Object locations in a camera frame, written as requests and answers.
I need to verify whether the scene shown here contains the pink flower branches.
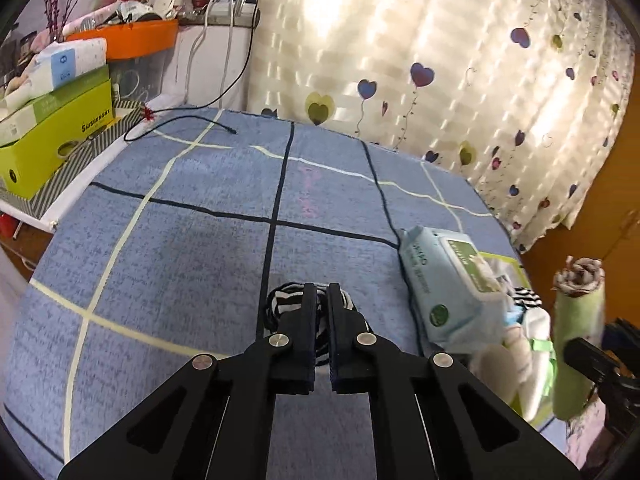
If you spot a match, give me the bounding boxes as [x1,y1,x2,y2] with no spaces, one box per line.
[40,0,109,44]

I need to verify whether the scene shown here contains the pink plush toy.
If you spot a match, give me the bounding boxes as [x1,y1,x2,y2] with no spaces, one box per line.
[0,30,57,102]

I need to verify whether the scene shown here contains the green cardboard box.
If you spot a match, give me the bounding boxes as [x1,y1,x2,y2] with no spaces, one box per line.
[0,79,115,200]

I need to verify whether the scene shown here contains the white and blue tissue pack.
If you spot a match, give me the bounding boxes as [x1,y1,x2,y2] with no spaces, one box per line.
[22,38,109,104]

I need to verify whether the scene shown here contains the heart print curtain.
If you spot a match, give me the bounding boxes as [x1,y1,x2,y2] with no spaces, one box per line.
[245,0,640,254]

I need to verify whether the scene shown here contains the green towel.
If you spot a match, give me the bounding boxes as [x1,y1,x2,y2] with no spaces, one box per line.
[552,256,607,420]

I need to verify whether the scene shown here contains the white cable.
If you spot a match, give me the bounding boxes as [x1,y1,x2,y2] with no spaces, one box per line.
[182,0,236,109]

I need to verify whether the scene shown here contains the white sock pair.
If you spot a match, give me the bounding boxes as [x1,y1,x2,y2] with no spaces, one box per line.
[522,306,557,344]

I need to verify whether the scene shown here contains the black cable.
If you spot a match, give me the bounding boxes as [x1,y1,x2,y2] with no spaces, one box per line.
[123,0,259,142]

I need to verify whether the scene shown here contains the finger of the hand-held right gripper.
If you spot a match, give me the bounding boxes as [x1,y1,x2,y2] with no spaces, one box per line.
[564,337,627,402]
[606,317,640,350]

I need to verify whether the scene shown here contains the small striped sock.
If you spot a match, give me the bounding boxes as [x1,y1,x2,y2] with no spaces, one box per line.
[264,281,362,367]

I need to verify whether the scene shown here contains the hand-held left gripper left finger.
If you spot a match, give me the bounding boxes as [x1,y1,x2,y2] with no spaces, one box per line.
[57,283,318,480]

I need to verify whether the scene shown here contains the striped cardboard box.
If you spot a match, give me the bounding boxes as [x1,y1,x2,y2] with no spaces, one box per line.
[0,100,146,222]

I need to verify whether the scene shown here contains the wet wipes pack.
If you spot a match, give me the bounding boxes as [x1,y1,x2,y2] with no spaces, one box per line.
[399,226,512,347]

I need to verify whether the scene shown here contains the floral printed sheet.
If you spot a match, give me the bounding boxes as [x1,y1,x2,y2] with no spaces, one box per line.
[542,405,617,480]

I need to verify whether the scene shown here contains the orange basket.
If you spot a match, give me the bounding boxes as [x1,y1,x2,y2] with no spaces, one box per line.
[65,19,180,61]

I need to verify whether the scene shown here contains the light green cloth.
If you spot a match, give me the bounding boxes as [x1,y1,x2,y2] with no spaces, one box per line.
[527,337,557,402]

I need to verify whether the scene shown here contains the clear storage bin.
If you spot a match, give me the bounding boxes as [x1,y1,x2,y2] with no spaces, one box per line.
[107,42,177,107]

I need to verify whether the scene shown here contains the white and green carton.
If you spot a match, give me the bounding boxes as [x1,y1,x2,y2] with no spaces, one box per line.
[0,62,111,149]

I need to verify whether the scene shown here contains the wooden cabinet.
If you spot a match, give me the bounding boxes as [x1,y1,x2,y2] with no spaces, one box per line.
[520,180,640,342]

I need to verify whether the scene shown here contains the white box with green rim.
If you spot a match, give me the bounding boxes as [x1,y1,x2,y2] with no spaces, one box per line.
[472,252,571,432]

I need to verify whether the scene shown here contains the large striped sock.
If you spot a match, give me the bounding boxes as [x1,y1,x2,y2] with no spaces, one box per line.
[509,287,544,312]

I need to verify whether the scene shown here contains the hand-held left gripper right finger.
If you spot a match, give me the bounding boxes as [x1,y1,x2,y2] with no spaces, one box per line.
[327,283,583,480]

